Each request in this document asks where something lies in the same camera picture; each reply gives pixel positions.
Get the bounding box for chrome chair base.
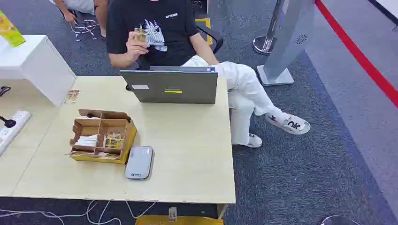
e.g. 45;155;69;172
69;19;100;42

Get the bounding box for white power strip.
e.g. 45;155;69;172
0;110;33;157

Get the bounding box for yellow green carton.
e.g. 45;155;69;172
0;10;26;47

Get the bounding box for white cables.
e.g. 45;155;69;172
0;200;158;225

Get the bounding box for flat yellow cards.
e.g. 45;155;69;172
66;150;121;161

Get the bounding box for black power plug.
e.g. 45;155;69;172
0;115;17;129

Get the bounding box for yellow box under desk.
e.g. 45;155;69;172
135;214;224;225

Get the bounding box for chrome stanchion post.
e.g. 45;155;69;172
252;0;285;56

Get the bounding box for white cabinet block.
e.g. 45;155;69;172
0;35;77;107

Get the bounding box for crouching person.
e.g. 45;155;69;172
52;0;108;40

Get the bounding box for wooden card box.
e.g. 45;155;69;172
69;108;138;165

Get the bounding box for grey kiosk stand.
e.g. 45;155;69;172
257;0;315;87

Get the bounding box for person's right hand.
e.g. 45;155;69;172
125;30;151;62

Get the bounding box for yellow card stack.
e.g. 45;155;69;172
105;131;125;150

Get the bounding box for white card stack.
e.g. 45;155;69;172
76;134;99;148

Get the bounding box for red floor tape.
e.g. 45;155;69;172
314;0;398;109

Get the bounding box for grey laptop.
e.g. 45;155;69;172
120;66;219;105

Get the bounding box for seated person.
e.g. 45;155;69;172
106;0;312;149

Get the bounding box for printed card on desk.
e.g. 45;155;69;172
64;90;81;105

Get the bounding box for black office chair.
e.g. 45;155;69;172
195;26;224;55

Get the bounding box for round grey base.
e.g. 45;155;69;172
320;215;362;225

